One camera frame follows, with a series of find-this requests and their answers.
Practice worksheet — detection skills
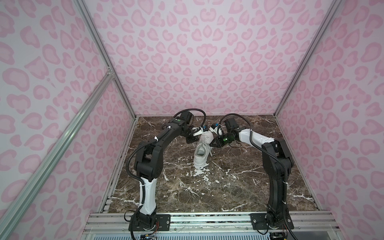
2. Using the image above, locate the white sneaker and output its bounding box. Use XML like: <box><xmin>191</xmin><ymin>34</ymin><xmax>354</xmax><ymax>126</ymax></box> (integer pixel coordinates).
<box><xmin>194</xmin><ymin>131</ymin><xmax>214</xmax><ymax>169</ymax></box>

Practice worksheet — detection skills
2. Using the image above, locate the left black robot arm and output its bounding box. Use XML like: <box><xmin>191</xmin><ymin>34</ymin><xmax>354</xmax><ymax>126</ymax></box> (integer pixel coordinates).
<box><xmin>126</xmin><ymin>109</ymin><xmax>207</xmax><ymax>228</ymax></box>

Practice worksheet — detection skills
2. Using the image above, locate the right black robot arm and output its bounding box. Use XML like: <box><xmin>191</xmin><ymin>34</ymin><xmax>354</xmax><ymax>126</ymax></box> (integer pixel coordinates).
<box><xmin>210</xmin><ymin>118</ymin><xmax>294</xmax><ymax>229</ymax></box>

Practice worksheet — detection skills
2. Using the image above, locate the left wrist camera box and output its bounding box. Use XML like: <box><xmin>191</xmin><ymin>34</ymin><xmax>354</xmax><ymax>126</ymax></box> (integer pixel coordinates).
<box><xmin>192</xmin><ymin>126</ymin><xmax>209</xmax><ymax>136</ymax></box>

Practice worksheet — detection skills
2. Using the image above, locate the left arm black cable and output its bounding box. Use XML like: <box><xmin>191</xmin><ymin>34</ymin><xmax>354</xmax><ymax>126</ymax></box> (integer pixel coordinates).
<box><xmin>173</xmin><ymin>108</ymin><xmax>207</xmax><ymax>133</ymax></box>

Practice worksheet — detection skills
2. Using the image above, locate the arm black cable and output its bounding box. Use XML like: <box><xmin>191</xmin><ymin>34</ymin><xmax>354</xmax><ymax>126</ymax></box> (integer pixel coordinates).
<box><xmin>173</xmin><ymin>108</ymin><xmax>207</xmax><ymax>133</ymax></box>
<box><xmin>218</xmin><ymin>113</ymin><xmax>290</xmax><ymax>187</ymax></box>

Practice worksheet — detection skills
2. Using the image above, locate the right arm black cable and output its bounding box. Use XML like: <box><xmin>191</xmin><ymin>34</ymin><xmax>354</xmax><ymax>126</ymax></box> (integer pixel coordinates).
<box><xmin>218</xmin><ymin>113</ymin><xmax>290</xmax><ymax>187</ymax></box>

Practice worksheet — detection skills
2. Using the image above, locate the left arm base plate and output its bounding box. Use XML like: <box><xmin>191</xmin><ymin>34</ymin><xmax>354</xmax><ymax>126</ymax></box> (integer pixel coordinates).
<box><xmin>129</xmin><ymin>213</ymin><xmax>171</xmax><ymax>232</ymax></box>

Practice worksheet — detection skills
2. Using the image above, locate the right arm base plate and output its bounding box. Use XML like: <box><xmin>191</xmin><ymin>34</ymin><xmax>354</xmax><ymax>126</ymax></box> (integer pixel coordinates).
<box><xmin>250</xmin><ymin>212</ymin><xmax>295</xmax><ymax>231</ymax></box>

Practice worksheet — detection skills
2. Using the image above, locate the front aluminium rail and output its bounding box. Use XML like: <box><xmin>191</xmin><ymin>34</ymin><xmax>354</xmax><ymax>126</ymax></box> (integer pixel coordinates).
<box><xmin>81</xmin><ymin>211</ymin><xmax>344</xmax><ymax>240</ymax></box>

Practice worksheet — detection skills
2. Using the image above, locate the left corner aluminium post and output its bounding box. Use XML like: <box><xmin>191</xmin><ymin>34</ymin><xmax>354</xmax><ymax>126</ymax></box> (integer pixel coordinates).
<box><xmin>74</xmin><ymin>0</ymin><xmax>137</xmax><ymax>119</ymax></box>

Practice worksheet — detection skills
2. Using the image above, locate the corner aluminium post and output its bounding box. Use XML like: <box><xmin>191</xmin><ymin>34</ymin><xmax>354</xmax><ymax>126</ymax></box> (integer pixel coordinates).
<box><xmin>74</xmin><ymin>0</ymin><xmax>137</xmax><ymax>119</ymax></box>
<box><xmin>274</xmin><ymin>0</ymin><xmax>345</xmax><ymax>118</ymax></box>

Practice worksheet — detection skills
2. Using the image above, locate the right corner aluminium post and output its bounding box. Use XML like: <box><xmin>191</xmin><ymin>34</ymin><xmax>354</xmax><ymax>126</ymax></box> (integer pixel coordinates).
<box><xmin>274</xmin><ymin>0</ymin><xmax>345</xmax><ymax>118</ymax></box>

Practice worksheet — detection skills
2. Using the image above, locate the diagonal aluminium frame beam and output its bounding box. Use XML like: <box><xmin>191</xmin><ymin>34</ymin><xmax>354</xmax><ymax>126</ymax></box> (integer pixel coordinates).
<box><xmin>1</xmin><ymin>73</ymin><xmax>114</xmax><ymax>240</ymax></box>

